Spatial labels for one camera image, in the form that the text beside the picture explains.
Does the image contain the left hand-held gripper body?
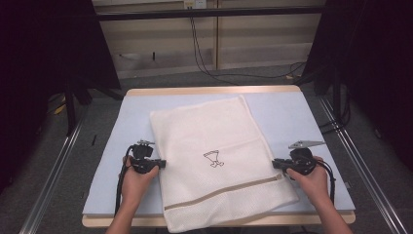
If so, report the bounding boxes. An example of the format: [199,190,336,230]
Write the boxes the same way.
[129,138,161,175]

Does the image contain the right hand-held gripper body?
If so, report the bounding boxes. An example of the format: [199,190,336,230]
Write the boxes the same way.
[282,139,327,176]

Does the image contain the white mesh laundry bag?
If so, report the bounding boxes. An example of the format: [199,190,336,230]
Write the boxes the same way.
[149,94,301,234]

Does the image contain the person's left hand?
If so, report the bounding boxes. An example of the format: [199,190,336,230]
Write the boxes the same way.
[121,155,161,210]

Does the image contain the person's right hand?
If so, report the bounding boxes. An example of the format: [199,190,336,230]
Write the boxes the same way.
[285,155,331,210]

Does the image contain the light blue table mat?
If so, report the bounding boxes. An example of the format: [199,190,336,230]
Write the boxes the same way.
[82,91,357,217]

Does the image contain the wooden table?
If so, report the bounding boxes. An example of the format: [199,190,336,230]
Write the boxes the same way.
[81,84,357,228]

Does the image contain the black metal stand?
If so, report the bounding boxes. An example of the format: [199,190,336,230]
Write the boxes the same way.
[62,76,125,137]

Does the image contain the yellow floor tape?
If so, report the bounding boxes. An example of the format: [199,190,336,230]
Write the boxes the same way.
[53,102,67,116]

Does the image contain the dark curtain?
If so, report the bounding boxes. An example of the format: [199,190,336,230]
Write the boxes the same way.
[0,0,122,195]
[301,0,413,172]

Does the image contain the black horizontal metal bar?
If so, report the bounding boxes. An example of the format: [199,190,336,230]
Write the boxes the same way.
[96,5,326,22]

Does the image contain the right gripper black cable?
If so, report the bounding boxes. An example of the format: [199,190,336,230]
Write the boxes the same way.
[316,159,337,207]

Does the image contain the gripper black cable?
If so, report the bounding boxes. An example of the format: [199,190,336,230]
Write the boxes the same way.
[114,144,135,217]
[316,159,337,207]

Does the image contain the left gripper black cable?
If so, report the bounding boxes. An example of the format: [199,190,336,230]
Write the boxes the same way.
[114,144,135,217]

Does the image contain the black floor cables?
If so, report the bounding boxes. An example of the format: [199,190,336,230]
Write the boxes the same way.
[319,91,353,135]

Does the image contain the metal floor rail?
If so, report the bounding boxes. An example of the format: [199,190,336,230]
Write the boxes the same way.
[317,95,409,234]
[19,115,90,234]

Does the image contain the black hanging wall cable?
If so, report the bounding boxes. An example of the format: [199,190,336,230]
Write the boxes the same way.
[188,15,308,87]

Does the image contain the white wall outlet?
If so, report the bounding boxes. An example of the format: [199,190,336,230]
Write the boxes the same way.
[182,0,208,10]

